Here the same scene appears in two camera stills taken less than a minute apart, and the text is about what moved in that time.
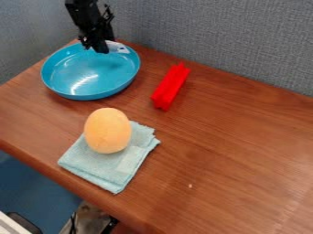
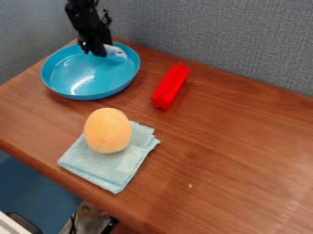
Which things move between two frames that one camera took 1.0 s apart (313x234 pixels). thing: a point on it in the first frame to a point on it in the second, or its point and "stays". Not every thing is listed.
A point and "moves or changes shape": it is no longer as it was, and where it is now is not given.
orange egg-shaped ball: x=108 y=130 stays
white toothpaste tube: x=117 y=47 moves or changes shape
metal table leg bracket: x=90 y=220 stays
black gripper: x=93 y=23 stays
